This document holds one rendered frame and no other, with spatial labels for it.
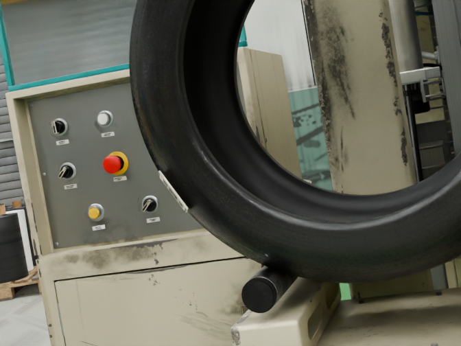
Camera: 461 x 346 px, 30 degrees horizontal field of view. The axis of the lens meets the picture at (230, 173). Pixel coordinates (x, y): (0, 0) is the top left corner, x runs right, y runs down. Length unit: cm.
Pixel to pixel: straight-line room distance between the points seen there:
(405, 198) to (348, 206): 9
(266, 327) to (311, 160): 898
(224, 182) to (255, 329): 19
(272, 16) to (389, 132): 881
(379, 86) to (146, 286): 74
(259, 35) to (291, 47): 40
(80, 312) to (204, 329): 28
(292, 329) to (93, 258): 89
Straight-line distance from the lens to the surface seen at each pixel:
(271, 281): 108
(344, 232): 103
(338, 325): 127
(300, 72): 1012
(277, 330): 108
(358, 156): 140
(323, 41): 141
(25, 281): 742
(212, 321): 184
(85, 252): 191
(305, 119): 1003
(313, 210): 131
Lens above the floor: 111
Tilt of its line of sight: 3 degrees down
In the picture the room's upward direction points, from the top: 10 degrees counter-clockwise
